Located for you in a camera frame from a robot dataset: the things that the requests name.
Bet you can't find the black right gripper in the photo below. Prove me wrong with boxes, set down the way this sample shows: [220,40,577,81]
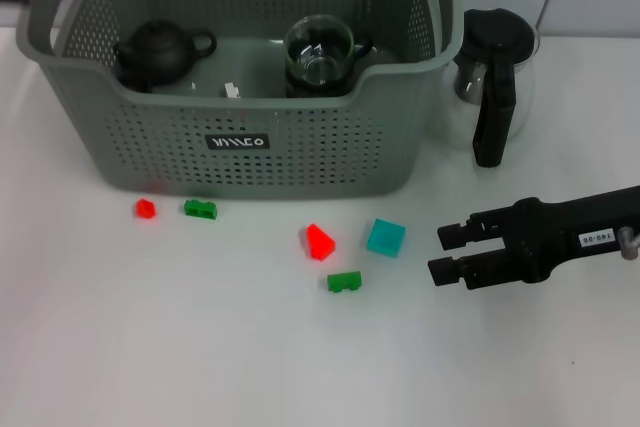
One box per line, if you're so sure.
[428,185,640,292]

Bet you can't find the glass teacup black holder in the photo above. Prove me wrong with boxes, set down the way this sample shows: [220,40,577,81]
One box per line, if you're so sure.
[286,74,354,98]
[352,35,375,61]
[284,15,356,88]

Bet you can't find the grey perforated plastic storage bin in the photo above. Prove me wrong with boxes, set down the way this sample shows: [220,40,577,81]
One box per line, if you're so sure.
[17,0,464,201]

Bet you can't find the teal square toy brick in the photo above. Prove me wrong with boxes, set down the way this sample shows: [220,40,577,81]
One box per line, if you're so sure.
[366,218,407,258]

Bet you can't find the green toy brick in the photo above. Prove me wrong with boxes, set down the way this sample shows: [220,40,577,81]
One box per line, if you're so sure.
[326,270,364,294]
[183,199,219,220]

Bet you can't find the black clay teapot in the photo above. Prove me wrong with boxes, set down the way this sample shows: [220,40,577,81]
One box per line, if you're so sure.
[113,19,218,88]

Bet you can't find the orange-red sloped toy brick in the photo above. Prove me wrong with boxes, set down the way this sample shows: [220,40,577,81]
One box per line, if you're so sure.
[304,222,337,262]

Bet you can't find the glass coffee pot black handle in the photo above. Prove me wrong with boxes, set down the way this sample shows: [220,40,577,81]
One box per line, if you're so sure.
[424,6,541,169]

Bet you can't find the right gripper cable silver plugs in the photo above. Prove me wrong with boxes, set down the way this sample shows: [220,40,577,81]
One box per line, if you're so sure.
[618,227,640,262]

